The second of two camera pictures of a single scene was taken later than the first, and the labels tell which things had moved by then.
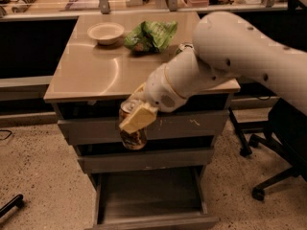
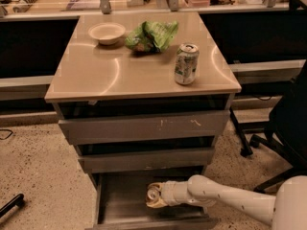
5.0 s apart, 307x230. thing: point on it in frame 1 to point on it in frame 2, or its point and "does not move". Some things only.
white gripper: x=161 y=90 to x=168 y=193
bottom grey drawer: x=176 y=198 does not move
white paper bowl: x=106 y=33 does not move
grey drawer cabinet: x=104 y=57 does not move
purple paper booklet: x=82 y=4 does not move
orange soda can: x=131 y=141 to x=153 y=194
